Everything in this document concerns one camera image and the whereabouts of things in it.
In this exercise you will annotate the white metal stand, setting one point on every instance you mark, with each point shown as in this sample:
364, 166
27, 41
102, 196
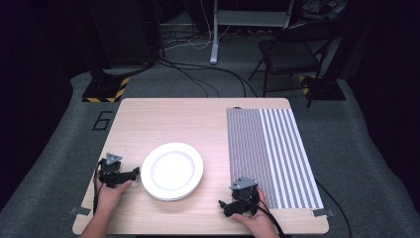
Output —
214, 39

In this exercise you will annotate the grey striped placemat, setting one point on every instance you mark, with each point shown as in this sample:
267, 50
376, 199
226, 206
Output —
264, 155

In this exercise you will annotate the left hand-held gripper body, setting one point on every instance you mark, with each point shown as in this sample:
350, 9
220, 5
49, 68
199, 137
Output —
110, 170

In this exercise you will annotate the grey crumpled cloth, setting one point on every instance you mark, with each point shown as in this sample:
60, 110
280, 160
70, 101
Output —
325, 8

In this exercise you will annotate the person's left hand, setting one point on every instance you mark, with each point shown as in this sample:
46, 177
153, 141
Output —
110, 198

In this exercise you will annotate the small dark round object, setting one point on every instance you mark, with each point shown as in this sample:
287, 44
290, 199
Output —
236, 107

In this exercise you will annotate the black yellow striped stand base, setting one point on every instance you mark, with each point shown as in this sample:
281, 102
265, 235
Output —
105, 89
325, 89

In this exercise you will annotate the dark cabinet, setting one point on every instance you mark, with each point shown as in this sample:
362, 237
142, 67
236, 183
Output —
128, 29

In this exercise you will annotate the grey tape strip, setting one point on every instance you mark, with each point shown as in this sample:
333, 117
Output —
322, 212
80, 211

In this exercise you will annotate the person's right hand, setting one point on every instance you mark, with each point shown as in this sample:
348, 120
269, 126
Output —
259, 221

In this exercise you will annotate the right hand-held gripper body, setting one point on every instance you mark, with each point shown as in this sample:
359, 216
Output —
245, 193

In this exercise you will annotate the black folding chair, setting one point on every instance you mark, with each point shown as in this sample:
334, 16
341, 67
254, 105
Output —
290, 56

